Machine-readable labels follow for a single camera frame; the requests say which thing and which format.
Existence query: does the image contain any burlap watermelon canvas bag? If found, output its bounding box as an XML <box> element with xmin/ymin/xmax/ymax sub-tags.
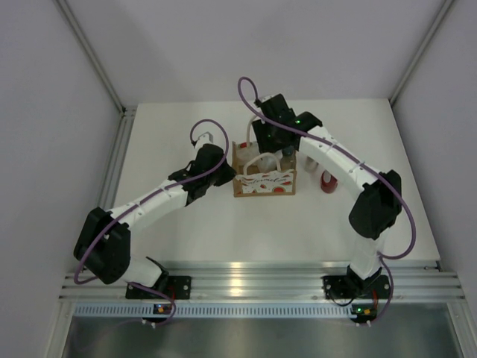
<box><xmin>232</xmin><ymin>116</ymin><xmax>297</xmax><ymax>198</ymax></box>

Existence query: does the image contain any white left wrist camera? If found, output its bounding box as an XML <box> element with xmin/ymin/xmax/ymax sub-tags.
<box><xmin>194</xmin><ymin>131</ymin><xmax>214</xmax><ymax>151</ymax></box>

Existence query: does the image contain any clear square bottle black cap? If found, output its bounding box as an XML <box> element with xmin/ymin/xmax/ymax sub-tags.
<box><xmin>280</xmin><ymin>146</ymin><xmax>295</xmax><ymax>172</ymax></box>

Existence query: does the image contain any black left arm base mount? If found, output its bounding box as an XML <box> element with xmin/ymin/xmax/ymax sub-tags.
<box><xmin>125</xmin><ymin>275</ymin><xmax>192</xmax><ymax>300</ymax></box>

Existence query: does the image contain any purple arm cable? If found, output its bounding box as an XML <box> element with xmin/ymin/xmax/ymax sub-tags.
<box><xmin>237</xmin><ymin>76</ymin><xmax>417</xmax><ymax>329</ymax></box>
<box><xmin>74</xmin><ymin>119</ymin><xmax>230</xmax><ymax>329</ymax></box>

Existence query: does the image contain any aluminium rail frame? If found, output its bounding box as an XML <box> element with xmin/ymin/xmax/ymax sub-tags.
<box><xmin>55</xmin><ymin>104</ymin><xmax>467</xmax><ymax>310</ymax></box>

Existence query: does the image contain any red bottle with red cap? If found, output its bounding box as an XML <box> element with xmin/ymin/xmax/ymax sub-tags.
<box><xmin>320</xmin><ymin>170</ymin><xmax>338</xmax><ymax>194</ymax></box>

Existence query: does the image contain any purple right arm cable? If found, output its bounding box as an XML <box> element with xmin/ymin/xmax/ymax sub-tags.
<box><xmin>237</xmin><ymin>76</ymin><xmax>417</xmax><ymax>329</ymax></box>

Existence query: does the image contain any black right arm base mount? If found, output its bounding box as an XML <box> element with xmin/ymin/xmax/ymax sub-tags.
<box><xmin>322</xmin><ymin>274</ymin><xmax>391</xmax><ymax>301</ymax></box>

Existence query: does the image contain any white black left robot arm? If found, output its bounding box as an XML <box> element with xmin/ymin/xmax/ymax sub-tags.
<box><xmin>73</xmin><ymin>143</ymin><xmax>236</xmax><ymax>298</ymax></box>

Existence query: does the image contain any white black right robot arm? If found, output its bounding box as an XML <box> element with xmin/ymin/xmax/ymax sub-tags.
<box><xmin>253</xmin><ymin>94</ymin><xmax>402</xmax><ymax>296</ymax></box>

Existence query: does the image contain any white perforated cable duct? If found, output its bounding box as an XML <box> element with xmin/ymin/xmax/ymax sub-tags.
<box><xmin>74</xmin><ymin>303</ymin><xmax>356</xmax><ymax>318</ymax></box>

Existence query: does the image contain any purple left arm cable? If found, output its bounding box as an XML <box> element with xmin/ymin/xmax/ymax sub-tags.
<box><xmin>74</xmin><ymin>119</ymin><xmax>230</xmax><ymax>329</ymax></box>

